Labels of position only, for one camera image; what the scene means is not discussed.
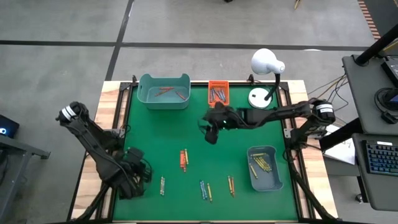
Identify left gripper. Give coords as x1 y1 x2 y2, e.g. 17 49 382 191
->
117 157 153 200

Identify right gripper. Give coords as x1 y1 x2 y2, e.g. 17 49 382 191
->
200 102 248 146

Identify large teal plastic bin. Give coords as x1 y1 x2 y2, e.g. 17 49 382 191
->
137 73 192 111

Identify orange mesh basket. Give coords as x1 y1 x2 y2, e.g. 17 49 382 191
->
207 80 230 108

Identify green felt mat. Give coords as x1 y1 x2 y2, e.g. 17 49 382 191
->
112 86 300 222

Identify white gooseneck desk lamp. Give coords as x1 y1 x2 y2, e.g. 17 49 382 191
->
248 48 286 111

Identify small blue-grey plastic bin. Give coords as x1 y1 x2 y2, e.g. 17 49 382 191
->
246 145 284 192

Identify grey side table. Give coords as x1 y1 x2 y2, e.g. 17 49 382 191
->
0 134 52 224

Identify black support bar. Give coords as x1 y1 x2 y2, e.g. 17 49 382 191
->
318 117 358 152

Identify black box with blue light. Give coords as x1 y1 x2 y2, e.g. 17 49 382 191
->
0 114 20 139

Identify grey desk top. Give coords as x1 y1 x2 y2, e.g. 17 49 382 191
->
341 54 398 135

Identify black headphones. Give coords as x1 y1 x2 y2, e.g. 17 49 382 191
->
374 86 398 124

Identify backlit black keyboard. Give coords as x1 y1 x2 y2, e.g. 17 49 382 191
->
362 139 398 177

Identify black pole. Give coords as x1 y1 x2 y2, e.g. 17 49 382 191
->
355 23 398 67

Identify grey keyboard shelf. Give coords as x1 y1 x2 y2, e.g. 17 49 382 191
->
353 133 398 212

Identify black screen device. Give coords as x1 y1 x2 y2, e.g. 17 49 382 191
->
381 55 398 88

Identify black floor mat orange stripes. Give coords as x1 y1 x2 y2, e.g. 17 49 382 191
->
356 0 398 42

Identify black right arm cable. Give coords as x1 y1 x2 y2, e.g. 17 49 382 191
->
198 118 215 135

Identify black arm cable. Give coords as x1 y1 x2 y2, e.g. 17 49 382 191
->
139 157 154 187
198 118 215 135

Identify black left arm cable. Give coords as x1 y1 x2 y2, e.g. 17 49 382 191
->
139 157 154 187

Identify black aluminium table frame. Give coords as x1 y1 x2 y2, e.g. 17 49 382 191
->
67 74 340 224

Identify tan floor cable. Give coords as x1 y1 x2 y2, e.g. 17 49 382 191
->
307 74 348 96

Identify black floor cable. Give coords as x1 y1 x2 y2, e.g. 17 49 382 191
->
310 77 351 125

